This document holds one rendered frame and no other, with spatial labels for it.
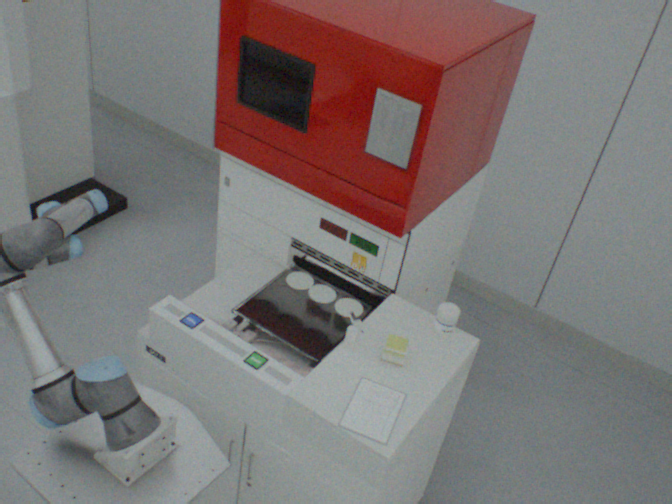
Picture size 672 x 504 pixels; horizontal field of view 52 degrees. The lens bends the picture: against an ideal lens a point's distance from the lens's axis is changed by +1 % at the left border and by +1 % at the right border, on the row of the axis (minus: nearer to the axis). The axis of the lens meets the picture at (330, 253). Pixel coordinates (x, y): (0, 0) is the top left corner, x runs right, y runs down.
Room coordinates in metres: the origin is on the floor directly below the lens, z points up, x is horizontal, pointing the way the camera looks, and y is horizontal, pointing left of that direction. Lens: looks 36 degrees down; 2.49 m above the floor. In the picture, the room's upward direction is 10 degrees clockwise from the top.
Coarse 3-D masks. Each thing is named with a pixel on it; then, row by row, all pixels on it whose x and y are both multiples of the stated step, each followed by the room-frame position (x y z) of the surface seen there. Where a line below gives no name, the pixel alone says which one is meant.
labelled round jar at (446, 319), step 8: (440, 304) 1.77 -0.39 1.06; (448, 304) 1.78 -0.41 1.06; (440, 312) 1.74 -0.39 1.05; (448, 312) 1.74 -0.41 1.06; (456, 312) 1.75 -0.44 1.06; (440, 320) 1.73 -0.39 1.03; (448, 320) 1.72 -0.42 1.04; (456, 320) 1.74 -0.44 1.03; (440, 328) 1.73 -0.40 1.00; (448, 328) 1.72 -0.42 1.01
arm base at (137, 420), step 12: (132, 408) 1.19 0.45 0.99; (144, 408) 1.21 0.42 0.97; (108, 420) 1.16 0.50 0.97; (120, 420) 1.16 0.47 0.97; (132, 420) 1.17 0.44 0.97; (144, 420) 1.18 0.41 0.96; (156, 420) 1.20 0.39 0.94; (108, 432) 1.15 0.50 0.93; (120, 432) 1.14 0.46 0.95; (132, 432) 1.15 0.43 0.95; (144, 432) 1.15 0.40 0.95; (108, 444) 1.13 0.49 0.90; (120, 444) 1.12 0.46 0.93; (132, 444) 1.12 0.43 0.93
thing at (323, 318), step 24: (288, 288) 1.91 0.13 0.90; (336, 288) 1.96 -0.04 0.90; (240, 312) 1.74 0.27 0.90; (264, 312) 1.76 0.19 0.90; (288, 312) 1.78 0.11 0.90; (312, 312) 1.80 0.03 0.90; (336, 312) 1.82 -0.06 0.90; (288, 336) 1.66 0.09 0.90; (312, 336) 1.68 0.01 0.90; (336, 336) 1.70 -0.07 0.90
